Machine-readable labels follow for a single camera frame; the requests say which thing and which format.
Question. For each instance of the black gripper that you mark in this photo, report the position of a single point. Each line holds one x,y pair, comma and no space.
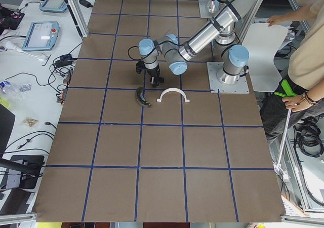
153,73

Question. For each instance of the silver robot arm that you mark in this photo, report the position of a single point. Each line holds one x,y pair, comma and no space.
225,14

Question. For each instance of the person right hand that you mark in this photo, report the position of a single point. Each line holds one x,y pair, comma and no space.
274,20

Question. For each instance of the person left hand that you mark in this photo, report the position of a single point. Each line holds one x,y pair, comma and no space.
295,103

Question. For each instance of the olive metal brake shoe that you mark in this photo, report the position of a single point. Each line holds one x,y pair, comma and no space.
140,98

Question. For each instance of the black power adapter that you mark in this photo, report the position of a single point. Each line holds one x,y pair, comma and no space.
85,3

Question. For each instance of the white chair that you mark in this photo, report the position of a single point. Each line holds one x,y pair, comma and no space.
262,42

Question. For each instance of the blue teach pendant near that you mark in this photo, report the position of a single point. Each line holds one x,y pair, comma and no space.
41,36

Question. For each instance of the blue teach pendant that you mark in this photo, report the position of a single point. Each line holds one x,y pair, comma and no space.
41,36
55,6

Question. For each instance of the blue teach pendant far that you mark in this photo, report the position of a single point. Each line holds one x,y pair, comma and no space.
55,6

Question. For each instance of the clear plastic water bottle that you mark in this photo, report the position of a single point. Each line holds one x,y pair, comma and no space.
14,92

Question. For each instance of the white curved plastic bracket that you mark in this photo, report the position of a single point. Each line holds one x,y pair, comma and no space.
173,91

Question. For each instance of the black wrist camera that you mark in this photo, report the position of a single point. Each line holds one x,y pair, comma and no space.
140,66

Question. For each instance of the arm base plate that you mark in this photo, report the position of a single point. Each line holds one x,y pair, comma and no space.
208,8
222,83

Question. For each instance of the aluminium frame post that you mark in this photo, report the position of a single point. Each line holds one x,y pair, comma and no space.
77,17

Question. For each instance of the green handled grabber stick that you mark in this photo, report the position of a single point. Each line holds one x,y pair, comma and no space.
288,93

